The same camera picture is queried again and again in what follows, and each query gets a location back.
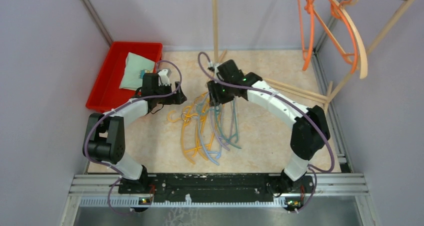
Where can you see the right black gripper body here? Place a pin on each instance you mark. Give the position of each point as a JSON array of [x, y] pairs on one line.
[[220, 94]]

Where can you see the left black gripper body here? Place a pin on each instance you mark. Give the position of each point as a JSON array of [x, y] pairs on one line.
[[175, 99]]

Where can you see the lilac plastic hanger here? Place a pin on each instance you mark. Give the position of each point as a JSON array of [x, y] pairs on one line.
[[216, 115]]

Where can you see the light blue plastic hanger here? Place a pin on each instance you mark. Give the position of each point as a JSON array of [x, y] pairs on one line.
[[204, 137]]

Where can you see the orange plastic hanger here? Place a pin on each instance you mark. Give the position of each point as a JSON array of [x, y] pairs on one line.
[[306, 49], [337, 10]]

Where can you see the beige plastic hanger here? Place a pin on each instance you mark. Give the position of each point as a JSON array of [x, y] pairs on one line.
[[362, 66]]

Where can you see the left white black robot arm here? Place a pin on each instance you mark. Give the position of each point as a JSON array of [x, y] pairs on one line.
[[105, 141]]

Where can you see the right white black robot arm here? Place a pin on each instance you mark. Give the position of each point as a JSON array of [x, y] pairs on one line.
[[309, 128]]

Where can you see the light green folded cloth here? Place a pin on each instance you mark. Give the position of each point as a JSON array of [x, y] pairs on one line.
[[136, 67]]

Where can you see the red plastic tray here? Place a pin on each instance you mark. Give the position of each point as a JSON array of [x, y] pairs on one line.
[[105, 93]]

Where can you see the wooden clothes rack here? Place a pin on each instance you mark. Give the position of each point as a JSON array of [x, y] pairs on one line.
[[231, 82]]

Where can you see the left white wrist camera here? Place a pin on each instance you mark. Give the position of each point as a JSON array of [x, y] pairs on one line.
[[164, 77]]

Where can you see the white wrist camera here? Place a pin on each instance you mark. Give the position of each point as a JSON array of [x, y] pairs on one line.
[[164, 77], [213, 67]]

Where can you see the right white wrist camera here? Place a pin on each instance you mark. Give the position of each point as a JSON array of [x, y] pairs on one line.
[[213, 67]]

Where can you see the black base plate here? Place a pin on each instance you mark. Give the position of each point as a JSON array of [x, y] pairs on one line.
[[215, 188]]

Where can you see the aluminium frame rail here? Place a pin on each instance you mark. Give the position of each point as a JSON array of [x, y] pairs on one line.
[[102, 190]]

